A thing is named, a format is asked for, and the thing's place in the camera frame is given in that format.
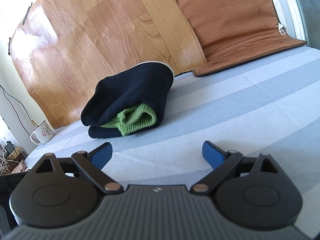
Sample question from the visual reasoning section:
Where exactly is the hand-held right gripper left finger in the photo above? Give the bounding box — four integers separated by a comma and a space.
26, 142, 123, 195

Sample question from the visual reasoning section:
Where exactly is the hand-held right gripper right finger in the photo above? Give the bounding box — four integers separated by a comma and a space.
190, 141, 286, 194

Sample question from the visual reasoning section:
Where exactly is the navy and green knit sweater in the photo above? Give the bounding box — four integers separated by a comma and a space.
80, 61, 175, 139

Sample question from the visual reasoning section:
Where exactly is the blue striped bed sheet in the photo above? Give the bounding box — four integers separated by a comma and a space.
25, 45, 320, 205

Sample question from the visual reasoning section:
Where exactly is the white enamel mug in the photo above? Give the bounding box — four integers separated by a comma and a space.
30, 120, 55, 145

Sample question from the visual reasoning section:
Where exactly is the wood-pattern vinyl sheet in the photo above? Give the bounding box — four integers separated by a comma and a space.
7, 0, 208, 130

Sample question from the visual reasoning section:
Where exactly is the brown perforated mat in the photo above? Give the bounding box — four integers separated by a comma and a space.
174, 0, 307, 77

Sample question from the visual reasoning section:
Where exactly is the black tape strip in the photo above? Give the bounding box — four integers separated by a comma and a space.
22, 2, 33, 26

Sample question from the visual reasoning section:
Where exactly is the frosted glass door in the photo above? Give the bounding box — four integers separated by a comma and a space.
291, 0, 320, 50

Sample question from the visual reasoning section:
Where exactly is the dark wall cable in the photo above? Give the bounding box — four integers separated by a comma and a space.
0, 84, 33, 133

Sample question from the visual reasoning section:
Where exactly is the white door frame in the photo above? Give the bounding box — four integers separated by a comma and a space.
271, 0, 307, 46

